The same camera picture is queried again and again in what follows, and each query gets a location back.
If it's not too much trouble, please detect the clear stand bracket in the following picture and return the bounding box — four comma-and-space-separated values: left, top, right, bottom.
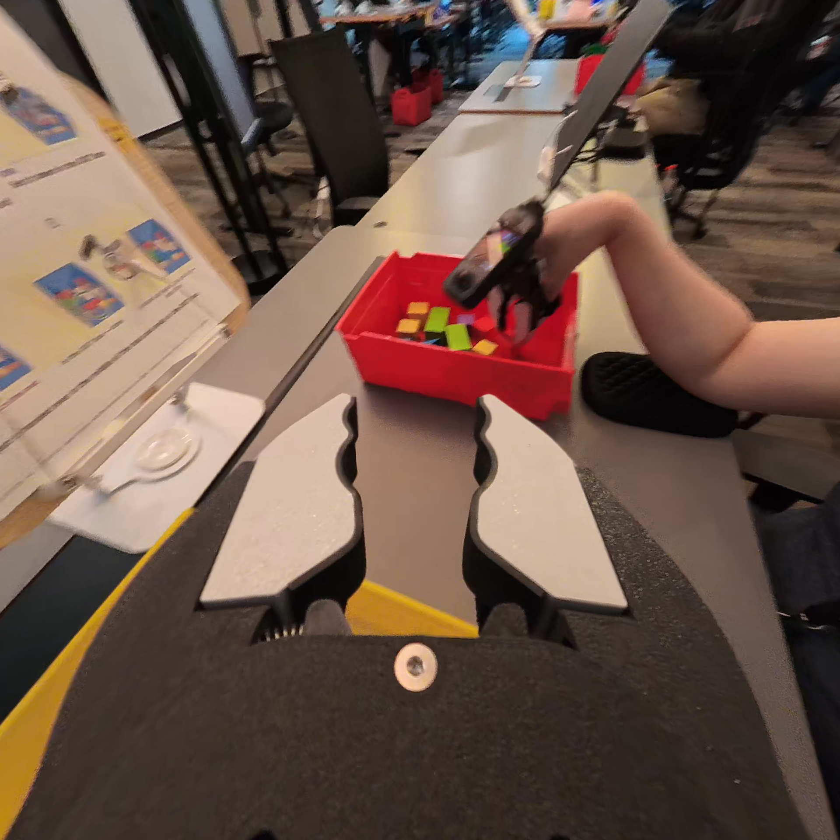
59, 394, 202, 494

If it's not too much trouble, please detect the yellow plastic bin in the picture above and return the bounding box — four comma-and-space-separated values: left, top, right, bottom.
0, 508, 480, 818

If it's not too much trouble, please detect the person's right forearm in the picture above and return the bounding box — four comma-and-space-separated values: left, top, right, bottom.
591, 193, 840, 421

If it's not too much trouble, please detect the person's right hand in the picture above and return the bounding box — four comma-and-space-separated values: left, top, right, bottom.
535, 192, 632, 301

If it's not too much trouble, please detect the tilted white board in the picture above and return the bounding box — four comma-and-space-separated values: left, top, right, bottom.
504, 0, 547, 91

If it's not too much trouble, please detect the dark flat pad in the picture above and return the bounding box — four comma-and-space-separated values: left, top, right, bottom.
0, 535, 143, 724

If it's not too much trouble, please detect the black mesh pad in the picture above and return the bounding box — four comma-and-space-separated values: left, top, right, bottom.
581, 351, 740, 440

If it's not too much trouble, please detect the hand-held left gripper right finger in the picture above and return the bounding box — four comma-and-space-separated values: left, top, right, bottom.
463, 394, 629, 634

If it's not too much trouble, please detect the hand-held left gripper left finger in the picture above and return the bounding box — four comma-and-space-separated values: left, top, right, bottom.
199, 392, 366, 627

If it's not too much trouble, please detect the dark display board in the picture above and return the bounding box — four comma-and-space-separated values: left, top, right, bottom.
546, 0, 675, 193

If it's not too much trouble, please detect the black table pad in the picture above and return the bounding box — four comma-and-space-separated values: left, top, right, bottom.
599, 123, 648, 160

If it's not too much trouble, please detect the white paper holder bar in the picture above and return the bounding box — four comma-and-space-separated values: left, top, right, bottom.
0, 320, 232, 501

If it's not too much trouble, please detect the printed instruction sheet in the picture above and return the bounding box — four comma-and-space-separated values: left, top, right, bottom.
0, 13, 245, 521

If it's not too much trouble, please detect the red plastic bin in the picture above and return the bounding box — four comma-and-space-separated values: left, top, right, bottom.
336, 251, 580, 421

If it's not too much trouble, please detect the black metal frame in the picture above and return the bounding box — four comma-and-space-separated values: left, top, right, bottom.
128, 0, 291, 277

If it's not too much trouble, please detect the wooden top desk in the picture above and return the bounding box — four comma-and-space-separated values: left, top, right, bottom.
320, 2, 438, 28

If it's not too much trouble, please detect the black office chair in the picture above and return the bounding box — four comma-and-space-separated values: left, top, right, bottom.
655, 0, 790, 238
270, 26, 391, 228

